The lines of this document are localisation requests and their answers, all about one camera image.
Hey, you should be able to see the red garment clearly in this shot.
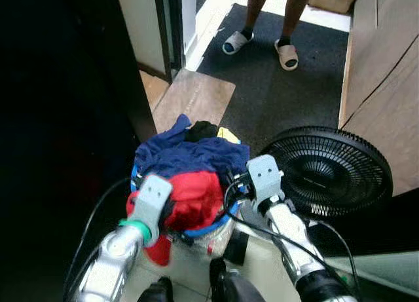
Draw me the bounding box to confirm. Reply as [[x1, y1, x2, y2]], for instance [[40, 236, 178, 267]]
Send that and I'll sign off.
[[126, 171, 227, 267]]

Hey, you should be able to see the yellow cloth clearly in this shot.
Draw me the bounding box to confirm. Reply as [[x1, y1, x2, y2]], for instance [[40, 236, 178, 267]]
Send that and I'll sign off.
[[217, 126, 242, 145]]

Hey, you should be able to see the dark blue garment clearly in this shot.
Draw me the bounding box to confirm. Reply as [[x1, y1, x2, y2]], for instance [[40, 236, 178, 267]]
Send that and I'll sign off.
[[134, 114, 250, 182]]

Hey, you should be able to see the clear blue-rimmed laundry basket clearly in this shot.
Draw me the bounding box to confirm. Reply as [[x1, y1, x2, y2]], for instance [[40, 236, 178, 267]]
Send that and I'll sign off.
[[130, 142, 253, 261]]

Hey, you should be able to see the black garment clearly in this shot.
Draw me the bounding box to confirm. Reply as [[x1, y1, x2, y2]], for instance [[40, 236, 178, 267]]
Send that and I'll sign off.
[[185, 121, 221, 144]]

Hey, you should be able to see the black round floor fan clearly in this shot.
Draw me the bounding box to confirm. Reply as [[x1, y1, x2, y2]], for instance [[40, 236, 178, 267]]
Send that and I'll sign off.
[[260, 126, 394, 219]]

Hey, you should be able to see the black left robot leg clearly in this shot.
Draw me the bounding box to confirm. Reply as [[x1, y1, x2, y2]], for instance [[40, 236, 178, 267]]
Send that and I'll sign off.
[[137, 276, 175, 302]]

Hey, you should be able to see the black robot leg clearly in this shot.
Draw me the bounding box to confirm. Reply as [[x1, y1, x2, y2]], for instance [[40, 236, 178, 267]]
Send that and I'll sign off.
[[208, 257, 266, 302], [137, 276, 175, 302]]

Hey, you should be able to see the dark grey floor mat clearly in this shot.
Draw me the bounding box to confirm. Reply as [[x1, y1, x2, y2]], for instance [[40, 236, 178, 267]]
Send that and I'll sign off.
[[196, 4, 352, 153]]

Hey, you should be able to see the wooden floor board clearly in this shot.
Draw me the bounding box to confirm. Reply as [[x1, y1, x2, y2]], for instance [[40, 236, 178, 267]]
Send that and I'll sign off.
[[152, 69, 237, 134]]

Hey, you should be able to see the black right robot leg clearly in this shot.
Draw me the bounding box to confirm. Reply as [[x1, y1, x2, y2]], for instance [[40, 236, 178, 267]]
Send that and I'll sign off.
[[208, 257, 266, 302]]

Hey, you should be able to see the beige slipper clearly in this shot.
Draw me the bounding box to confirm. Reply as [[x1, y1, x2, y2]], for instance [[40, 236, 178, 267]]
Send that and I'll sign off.
[[274, 40, 301, 72]]

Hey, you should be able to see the pale blue-grey slipper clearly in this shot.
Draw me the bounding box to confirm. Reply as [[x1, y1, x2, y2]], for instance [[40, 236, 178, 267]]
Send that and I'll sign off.
[[221, 30, 255, 56]]

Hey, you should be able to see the pale green panel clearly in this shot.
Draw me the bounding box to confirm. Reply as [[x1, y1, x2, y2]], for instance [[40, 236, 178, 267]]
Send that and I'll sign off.
[[324, 251, 419, 297]]

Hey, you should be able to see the wooden cabinet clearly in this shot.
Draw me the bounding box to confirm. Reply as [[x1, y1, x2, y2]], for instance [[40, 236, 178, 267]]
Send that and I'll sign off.
[[338, 0, 419, 197]]

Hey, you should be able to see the person's right leg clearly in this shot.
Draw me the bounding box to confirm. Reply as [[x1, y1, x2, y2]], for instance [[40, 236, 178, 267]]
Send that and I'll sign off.
[[241, 0, 271, 38]]

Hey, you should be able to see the person's leg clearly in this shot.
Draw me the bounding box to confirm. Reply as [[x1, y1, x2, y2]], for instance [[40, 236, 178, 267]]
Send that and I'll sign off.
[[279, 0, 311, 46], [241, 0, 271, 38]]

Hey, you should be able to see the person's left leg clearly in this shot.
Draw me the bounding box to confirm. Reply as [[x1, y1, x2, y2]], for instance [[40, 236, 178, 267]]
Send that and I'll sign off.
[[279, 0, 311, 46]]

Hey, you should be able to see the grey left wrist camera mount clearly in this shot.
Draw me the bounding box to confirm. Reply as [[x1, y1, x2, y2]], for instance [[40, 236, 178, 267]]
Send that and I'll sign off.
[[131, 174, 173, 245]]

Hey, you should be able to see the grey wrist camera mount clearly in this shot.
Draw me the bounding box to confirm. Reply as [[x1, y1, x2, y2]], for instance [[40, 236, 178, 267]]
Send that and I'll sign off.
[[247, 155, 284, 208], [131, 174, 173, 245]]

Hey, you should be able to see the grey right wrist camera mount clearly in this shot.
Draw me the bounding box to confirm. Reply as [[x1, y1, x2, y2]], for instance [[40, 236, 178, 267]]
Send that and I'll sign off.
[[247, 155, 284, 208]]

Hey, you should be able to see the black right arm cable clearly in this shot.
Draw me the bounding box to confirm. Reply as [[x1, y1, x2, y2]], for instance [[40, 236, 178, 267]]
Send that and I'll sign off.
[[223, 178, 361, 300]]

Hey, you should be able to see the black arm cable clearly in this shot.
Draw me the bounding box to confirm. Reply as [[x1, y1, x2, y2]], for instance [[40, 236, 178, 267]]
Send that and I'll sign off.
[[64, 178, 132, 300], [223, 178, 361, 300]]

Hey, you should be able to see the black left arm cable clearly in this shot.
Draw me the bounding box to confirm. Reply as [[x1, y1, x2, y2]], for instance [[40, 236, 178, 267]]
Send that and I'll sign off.
[[64, 178, 132, 300]]

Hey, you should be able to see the white door with dark frame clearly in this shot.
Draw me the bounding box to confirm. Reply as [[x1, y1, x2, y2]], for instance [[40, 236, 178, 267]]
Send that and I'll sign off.
[[116, 0, 198, 81]]

